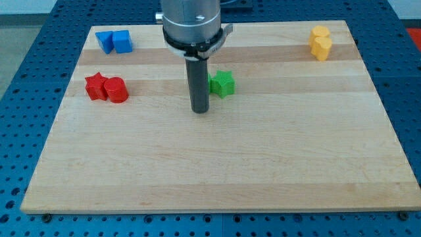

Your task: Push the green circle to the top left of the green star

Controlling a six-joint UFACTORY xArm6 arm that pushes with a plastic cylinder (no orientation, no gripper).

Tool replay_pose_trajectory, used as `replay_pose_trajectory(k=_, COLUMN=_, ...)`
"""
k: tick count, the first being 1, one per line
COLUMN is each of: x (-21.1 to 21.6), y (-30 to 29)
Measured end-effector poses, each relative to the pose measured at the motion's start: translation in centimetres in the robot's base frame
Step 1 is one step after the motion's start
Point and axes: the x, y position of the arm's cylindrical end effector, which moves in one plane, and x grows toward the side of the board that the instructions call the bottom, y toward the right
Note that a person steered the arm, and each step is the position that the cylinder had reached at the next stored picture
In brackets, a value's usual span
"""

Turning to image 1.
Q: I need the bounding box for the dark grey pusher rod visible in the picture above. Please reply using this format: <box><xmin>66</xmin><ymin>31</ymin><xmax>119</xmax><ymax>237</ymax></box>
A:
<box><xmin>186</xmin><ymin>60</ymin><xmax>209</xmax><ymax>114</ymax></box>

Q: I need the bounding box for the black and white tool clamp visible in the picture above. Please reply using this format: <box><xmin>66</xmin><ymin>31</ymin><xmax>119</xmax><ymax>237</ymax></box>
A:
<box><xmin>162</xmin><ymin>23</ymin><xmax>234</xmax><ymax>61</ymax></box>

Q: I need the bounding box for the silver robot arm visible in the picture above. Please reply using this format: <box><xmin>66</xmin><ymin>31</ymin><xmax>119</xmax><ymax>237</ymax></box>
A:
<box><xmin>155</xmin><ymin>0</ymin><xmax>233</xmax><ymax>113</ymax></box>

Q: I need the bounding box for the green star block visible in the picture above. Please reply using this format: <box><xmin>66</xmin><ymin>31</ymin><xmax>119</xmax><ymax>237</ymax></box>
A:
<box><xmin>208</xmin><ymin>70</ymin><xmax>235</xmax><ymax>99</ymax></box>

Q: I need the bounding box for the red star block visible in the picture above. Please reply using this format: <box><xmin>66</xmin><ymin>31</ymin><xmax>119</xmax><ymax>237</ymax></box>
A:
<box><xmin>85</xmin><ymin>72</ymin><xmax>108</xmax><ymax>101</ymax></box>

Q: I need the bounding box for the blue cube block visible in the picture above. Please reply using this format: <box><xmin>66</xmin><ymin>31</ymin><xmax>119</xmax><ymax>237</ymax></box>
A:
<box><xmin>112</xmin><ymin>30</ymin><xmax>133</xmax><ymax>53</ymax></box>

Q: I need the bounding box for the red cylinder block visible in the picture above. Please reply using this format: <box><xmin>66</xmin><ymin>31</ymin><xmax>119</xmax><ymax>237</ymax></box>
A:
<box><xmin>104</xmin><ymin>77</ymin><xmax>129</xmax><ymax>103</ymax></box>

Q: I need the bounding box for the blue triangle block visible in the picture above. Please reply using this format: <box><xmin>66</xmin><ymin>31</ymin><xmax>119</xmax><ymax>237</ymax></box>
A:
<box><xmin>95</xmin><ymin>31</ymin><xmax>114</xmax><ymax>54</ymax></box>

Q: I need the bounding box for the wooden board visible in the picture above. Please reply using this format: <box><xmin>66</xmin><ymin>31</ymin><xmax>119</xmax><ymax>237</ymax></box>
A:
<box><xmin>20</xmin><ymin>20</ymin><xmax>420</xmax><ymax>214</ymax></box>

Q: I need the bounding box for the yellow hexagon block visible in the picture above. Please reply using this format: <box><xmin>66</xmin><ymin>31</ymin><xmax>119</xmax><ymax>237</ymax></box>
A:
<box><xmin>309</xmin><ymin>25</ymin><xmax>330</xmax><ymax>47</ymax></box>

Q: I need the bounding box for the yellow heart block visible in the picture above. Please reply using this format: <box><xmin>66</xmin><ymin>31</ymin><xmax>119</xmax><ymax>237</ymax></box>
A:
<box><xmin>310</xmin><ymin>37</ymin><xmax>332</xmax><ymax>61</ymax></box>

